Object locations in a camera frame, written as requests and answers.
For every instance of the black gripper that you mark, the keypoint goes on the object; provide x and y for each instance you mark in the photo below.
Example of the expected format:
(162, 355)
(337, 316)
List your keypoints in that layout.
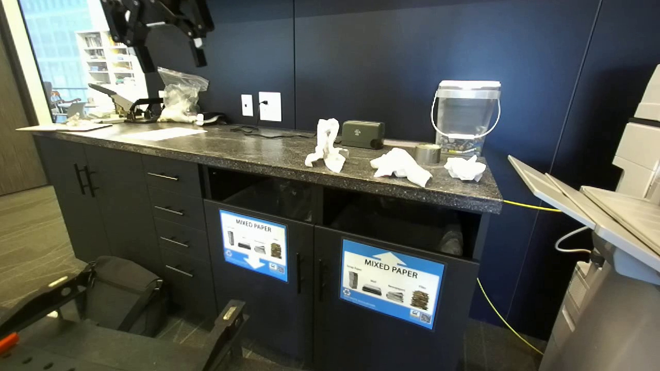
(165, 17)

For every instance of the tall twisted white tissue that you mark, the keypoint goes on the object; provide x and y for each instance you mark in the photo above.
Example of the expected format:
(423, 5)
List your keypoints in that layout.
(324, 140)

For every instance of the wide white tissue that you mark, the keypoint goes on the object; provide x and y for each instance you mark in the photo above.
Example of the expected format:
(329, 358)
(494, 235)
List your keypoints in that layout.
(403, 168)

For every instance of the small white tissue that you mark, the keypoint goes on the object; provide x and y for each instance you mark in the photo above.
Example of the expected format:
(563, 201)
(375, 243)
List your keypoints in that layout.
(465, 168)

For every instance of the clear plastic bag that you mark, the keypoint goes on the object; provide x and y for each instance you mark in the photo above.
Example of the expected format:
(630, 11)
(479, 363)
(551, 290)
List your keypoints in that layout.
(180, 95)

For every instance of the window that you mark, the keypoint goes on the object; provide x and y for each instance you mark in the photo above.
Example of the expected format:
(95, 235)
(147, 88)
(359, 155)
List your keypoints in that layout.
(54, 42)

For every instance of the white paper sheet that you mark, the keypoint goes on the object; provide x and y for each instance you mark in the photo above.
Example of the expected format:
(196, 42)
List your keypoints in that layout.
(63, 129)

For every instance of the dark cabinet with stone counter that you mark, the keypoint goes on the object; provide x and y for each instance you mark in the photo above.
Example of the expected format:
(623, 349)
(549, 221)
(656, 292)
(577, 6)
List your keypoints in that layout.
(117, 206)

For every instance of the small black box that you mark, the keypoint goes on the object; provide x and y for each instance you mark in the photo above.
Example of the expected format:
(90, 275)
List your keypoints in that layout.
(361, 135)

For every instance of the blue sign with down arrow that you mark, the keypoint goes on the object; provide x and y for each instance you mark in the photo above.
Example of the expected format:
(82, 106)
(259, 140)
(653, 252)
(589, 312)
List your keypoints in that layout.
(255, 245)

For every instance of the blue sign with up arrow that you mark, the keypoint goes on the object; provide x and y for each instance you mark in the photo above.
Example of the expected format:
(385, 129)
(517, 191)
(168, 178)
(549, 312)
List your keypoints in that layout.
(392, 282)

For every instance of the grey white office printer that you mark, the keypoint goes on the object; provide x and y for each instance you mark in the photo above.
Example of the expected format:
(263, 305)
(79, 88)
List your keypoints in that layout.
(619, 316)

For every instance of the small white wall plate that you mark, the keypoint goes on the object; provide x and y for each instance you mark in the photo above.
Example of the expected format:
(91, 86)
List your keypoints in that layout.
(246, 106)

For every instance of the large white wall outlet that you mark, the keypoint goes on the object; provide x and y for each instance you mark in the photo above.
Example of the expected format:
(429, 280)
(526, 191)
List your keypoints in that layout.
(268, 106)

